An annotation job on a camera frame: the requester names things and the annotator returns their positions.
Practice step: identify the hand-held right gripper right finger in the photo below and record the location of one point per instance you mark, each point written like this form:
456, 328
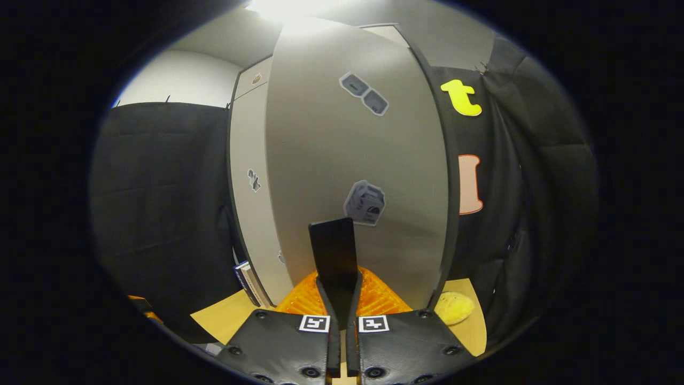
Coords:
351, 342

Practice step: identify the black backdrop cloth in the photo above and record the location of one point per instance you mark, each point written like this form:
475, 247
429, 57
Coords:
160, 203

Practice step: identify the grey double-door shoe cabinet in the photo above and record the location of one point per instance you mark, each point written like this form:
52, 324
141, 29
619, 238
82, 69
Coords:
452, 187

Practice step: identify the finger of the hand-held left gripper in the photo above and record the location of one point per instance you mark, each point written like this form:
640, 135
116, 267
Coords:
145, 307

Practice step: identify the ceiling light panel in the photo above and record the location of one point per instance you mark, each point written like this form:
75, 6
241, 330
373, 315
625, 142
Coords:
288, 8

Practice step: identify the grey shoe cabinet door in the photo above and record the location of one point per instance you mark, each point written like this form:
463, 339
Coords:
251, 235
331, 149

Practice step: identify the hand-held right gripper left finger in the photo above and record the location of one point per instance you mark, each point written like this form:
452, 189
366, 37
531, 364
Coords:
334, 342

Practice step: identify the yellow sponge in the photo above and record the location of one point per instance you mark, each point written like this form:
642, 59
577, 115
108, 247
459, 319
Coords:
454, 309

